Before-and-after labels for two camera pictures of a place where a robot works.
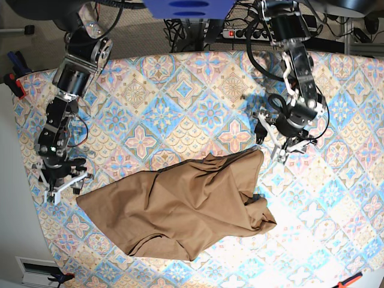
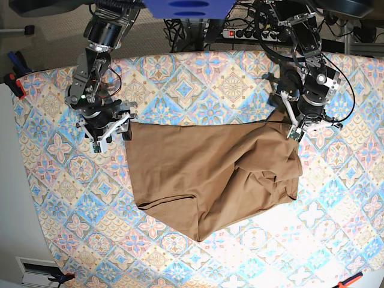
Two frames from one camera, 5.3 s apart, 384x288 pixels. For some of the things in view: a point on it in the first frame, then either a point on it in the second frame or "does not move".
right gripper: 294,117 -> 315,89
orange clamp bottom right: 342,284 does not move
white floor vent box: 36,272 does not move
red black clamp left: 15,85 does not move
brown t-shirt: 176,213 -> 202,177
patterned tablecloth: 147,110 does not move
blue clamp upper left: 20,66 does not move
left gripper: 55,168 -> 98,119
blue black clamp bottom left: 62,278 does not move
